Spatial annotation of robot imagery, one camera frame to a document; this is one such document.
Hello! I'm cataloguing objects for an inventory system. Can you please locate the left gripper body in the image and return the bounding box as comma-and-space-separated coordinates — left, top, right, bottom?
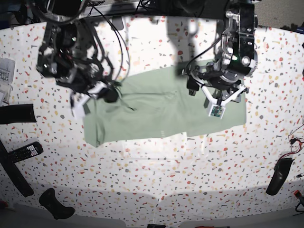
186, 62, 248, 107

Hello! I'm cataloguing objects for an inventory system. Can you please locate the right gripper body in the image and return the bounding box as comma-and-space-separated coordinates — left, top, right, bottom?
56, 59, 119, 103

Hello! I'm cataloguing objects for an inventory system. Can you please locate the light green T-shirt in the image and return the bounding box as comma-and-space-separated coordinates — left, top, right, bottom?
83, 66, 247, 147

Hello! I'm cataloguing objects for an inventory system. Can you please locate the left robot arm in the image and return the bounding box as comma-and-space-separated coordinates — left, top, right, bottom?
183, 0, 257, 107

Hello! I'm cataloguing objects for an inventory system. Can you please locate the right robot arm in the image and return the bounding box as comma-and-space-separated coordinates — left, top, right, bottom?
28, 0, 120, 103

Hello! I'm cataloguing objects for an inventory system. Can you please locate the clear plastic parts box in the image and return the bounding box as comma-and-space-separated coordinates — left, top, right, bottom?
0, 58, 15, 104

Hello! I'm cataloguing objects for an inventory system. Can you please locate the black TV remote control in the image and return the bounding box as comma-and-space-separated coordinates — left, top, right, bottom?
7, 142, 43, 163

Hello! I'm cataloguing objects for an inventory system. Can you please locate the long black bar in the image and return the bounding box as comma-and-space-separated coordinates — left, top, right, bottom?
0, 142, 34, 197

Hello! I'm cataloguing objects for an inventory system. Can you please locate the black game controller grip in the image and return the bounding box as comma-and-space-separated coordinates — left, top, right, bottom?
39, 188, 76, 220

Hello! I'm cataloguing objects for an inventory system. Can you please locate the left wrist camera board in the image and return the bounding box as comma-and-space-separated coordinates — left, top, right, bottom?
208, 104, 226, 119

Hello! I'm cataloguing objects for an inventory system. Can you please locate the black curved handle left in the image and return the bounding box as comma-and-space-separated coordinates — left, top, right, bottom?
0, 104, 37, 124

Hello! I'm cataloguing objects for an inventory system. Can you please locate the black curved handle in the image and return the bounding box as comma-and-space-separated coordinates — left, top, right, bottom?
266, 158, 294, 196
0, 104, 37, 124

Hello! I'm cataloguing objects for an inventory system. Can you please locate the red and white wire bundle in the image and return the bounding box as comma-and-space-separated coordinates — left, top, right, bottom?
277, 114, 304, 164

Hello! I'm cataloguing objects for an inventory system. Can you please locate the black curved handle right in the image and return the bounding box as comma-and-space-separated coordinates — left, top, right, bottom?
266, 158, 294, 196

